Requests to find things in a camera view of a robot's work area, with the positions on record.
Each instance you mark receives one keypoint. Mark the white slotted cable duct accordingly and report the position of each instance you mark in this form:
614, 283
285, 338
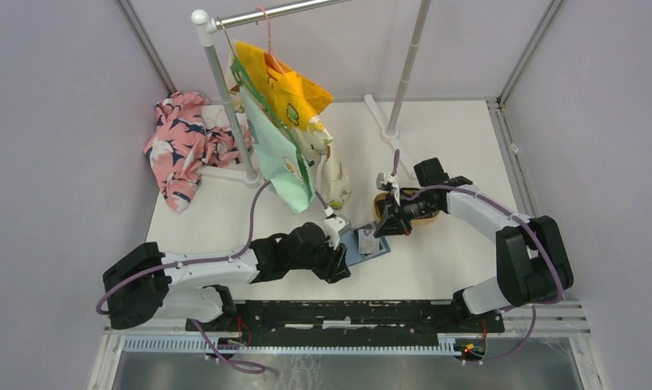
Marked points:
197, 344

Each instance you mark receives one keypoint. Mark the tan oval card tray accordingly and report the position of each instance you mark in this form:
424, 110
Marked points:
407, 191

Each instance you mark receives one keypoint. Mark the pink patterned garment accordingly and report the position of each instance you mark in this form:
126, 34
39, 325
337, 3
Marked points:
182, 144

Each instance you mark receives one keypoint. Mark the cream printed garment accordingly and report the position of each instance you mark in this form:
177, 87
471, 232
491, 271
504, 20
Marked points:
318, 146

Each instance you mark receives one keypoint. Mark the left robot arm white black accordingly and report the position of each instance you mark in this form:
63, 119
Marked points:
148, 284

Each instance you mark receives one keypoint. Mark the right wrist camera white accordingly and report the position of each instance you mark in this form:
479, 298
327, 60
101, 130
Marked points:
387, 182

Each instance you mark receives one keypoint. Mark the yellow garment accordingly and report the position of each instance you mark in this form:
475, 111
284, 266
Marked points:
296, 99

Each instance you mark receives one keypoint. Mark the mint green printed cloth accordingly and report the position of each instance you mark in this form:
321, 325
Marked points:
279, 160

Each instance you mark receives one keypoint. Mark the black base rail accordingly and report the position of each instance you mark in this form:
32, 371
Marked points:
351, 323

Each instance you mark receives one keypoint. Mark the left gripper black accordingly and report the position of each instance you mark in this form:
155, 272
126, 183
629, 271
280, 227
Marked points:
335, 266

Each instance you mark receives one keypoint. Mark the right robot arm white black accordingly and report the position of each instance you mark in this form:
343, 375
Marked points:
531, 262

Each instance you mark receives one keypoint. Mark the green clothes hanger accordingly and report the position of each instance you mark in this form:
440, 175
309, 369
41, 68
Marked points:
239, 76

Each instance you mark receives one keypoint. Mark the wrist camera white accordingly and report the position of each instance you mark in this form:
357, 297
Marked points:
334, 227
387, 182

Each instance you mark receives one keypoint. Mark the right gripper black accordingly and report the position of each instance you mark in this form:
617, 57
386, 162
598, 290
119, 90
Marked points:
395, 221

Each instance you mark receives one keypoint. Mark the pink clothes hanger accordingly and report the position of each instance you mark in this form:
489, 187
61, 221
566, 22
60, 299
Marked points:
269, 37

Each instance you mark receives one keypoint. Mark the blue leather card holder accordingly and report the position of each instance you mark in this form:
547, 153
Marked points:
354, 257

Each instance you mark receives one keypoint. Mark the grey card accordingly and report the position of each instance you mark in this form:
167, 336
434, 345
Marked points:
368, 243

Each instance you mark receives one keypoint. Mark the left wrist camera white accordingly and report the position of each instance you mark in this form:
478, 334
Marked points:
334, 227

